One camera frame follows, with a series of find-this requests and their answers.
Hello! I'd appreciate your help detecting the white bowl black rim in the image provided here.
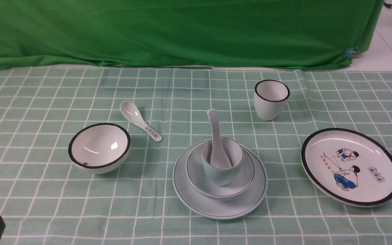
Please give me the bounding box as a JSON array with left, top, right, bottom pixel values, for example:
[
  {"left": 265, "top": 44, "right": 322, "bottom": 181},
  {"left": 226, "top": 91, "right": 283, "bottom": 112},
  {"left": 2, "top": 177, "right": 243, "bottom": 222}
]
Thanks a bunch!
[{"left": 67, "top": 123, "right": 132, "bottom": 174}]

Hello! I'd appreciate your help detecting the pale blue plate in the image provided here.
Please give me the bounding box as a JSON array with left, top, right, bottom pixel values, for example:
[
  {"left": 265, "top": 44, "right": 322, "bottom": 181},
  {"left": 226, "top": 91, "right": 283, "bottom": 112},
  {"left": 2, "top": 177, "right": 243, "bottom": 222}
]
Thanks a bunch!
[{"left": 172, "top": 141, "right": 268, "bottom": 220}]

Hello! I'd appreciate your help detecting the pale blue cup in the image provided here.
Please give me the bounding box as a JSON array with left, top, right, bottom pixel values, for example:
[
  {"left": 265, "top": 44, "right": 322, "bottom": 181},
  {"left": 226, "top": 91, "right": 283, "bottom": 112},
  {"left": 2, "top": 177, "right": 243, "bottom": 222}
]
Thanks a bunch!
[{"left": 201, "top": 137, "right": 244, "bottom": 186}]

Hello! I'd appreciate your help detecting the blue clip on backdrop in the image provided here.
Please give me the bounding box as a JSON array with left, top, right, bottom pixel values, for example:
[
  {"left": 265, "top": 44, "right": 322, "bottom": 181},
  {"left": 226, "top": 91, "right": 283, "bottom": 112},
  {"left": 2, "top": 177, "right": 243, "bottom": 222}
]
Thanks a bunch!
[{"left": 344, "top": 48, "right": 355, "bottom": 60}]

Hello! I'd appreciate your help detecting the plain white spoon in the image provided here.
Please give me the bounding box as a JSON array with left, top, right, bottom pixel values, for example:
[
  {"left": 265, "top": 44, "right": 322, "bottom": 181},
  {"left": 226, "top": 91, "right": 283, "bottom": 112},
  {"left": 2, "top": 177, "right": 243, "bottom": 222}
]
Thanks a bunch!
[{"left": 207, "top": 109, "right": 232, "bottom": 169}]

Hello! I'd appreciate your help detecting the white cup black rim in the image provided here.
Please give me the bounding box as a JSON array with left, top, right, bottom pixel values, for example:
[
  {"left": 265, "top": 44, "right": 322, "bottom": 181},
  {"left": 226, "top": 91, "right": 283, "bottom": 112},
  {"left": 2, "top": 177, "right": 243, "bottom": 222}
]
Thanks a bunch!
[{"left": 253, "top": 80, "right": 291, "bottom": 121}]

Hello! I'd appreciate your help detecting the cartoon plate black rim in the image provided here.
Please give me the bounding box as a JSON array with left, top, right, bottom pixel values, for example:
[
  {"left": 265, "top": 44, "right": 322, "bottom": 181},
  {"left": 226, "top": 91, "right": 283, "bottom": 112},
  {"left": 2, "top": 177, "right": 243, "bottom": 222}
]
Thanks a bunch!
[{"left": 300, "top": 128, "right": 392, "bottom": 207}]

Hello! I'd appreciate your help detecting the white spoon with print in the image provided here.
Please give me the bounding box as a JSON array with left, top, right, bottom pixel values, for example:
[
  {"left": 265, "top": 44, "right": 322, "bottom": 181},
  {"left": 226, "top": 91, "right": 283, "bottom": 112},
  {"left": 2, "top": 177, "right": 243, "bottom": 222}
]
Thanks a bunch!
[{"left": 120, "top": 100, "right": 163, "bottom": 143}]

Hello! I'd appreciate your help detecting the green backdrop cloth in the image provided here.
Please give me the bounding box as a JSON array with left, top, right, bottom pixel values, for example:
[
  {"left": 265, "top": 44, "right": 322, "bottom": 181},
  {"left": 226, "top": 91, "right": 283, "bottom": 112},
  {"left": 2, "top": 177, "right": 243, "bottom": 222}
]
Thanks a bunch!
[{"left": 0, "top": 0, "right": 383, "bottom": 71}]

